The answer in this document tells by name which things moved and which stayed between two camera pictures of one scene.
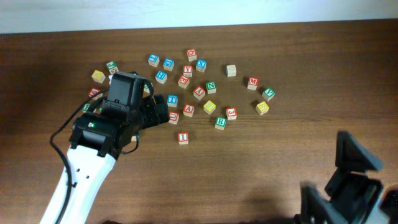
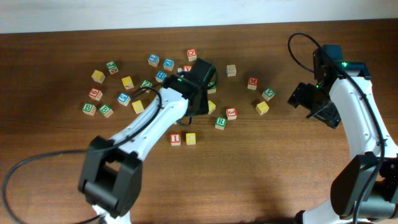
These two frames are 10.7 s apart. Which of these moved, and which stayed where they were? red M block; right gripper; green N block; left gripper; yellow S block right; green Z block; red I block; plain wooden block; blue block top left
Moved: left gripper; red I block; right gripper
Stayed: blue block top left; green Z block; plain wooden block; green N block; red M block; yellow S block right
